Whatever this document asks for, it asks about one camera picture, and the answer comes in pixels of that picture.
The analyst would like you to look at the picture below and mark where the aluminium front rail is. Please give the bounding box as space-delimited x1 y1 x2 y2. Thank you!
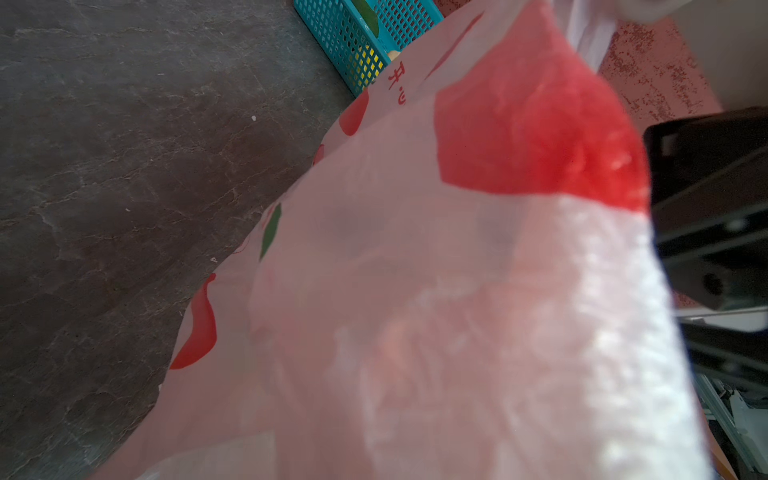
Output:
695 374 767 479

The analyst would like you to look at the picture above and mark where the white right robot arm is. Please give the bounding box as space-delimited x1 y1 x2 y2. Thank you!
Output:
600 1 767 390

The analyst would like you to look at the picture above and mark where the teal plastic perforated basket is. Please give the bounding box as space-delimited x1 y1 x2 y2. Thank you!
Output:
293 0 444 96

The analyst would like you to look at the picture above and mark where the pink plastic bag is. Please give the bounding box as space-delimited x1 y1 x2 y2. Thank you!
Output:
96 1 712 479

